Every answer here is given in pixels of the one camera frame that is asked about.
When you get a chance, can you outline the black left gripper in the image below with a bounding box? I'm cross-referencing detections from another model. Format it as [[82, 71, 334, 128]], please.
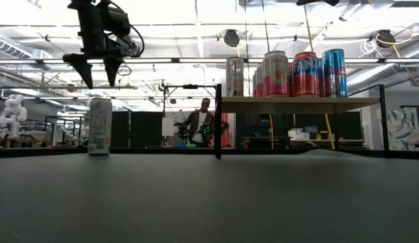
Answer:
[[62, 0, 145, 90]]

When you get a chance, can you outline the white Celsius can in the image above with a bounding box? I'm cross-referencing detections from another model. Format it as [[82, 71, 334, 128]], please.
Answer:
[[87, 97, 113, 156], [225, 56, 245, 98]]

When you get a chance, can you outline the black shelf side support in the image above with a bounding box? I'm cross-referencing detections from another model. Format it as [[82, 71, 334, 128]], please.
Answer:
[[214, 83, 223, 159]]

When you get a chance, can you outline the black partition panel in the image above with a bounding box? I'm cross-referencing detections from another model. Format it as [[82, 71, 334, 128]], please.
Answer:
[[111, 110, 131, 149], [130, 110, 163, 149]]

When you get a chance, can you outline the small white board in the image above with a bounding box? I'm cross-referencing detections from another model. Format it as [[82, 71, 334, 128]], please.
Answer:
[[161, 117, 175, 137]]

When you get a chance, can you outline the white patterned fabric panel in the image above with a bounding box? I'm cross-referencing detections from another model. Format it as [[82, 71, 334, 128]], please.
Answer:
[[163, 111, 196, 138]]

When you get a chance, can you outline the black round ceiling fixture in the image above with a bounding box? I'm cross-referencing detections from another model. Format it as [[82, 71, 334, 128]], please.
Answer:
[[223, 29, 240, 48]]

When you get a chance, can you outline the person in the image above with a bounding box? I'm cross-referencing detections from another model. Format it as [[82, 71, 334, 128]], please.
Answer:
[[181, 97, 217, 149]]

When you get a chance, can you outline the white cardboard box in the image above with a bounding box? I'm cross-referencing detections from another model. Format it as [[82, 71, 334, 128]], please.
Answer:
[[287, 128, 311, 141]]

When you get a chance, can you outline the red orange fabric panel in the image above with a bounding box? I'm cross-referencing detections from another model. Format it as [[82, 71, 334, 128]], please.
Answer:
[[214, 113, 231, 149]]

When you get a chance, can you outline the white blue patterned panel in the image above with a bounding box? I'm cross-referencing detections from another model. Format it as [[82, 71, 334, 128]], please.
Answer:
[[384, 107, 419, 152]]

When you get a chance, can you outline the black ceiling cord reel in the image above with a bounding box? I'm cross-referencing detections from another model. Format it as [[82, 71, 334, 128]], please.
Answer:
[[369, 29, 397, 48]]

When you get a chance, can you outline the neighbour station black frame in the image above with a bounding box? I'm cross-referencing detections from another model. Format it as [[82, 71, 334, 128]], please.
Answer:
[[161, 79, 217, 105]]

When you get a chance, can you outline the black shelf corner post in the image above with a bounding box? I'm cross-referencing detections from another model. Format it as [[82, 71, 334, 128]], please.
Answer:
[[379, 82, 389, 158]]

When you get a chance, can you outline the thin yellow hanging cord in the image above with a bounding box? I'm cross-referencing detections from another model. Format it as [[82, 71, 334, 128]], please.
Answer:
[[269, 113, 275, 150]]

